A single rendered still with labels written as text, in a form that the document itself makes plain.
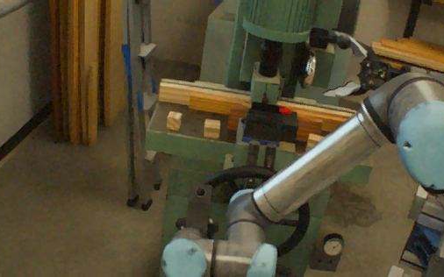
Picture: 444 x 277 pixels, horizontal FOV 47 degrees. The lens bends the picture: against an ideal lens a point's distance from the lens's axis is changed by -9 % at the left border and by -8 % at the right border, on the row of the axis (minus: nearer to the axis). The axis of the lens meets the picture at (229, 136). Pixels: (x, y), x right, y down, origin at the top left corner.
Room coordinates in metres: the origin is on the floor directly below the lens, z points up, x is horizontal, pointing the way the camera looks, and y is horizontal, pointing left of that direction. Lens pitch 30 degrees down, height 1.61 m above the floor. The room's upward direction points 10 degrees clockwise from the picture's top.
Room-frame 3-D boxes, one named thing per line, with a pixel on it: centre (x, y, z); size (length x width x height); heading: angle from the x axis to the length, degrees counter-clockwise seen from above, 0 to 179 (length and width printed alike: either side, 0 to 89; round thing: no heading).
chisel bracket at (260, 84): (1.39, -0.08, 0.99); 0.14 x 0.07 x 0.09; 1
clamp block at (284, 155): (1.18, -0.09, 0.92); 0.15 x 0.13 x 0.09; 91
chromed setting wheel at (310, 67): (1.51, -0.20, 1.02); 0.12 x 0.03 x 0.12; 1
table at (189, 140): (1.27, -0.09, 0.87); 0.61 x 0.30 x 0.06; 91
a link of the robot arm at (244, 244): (0.72, -0.06, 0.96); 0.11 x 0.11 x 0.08; 0
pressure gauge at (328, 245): (1.17, -0.34, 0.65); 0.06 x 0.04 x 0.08; 91
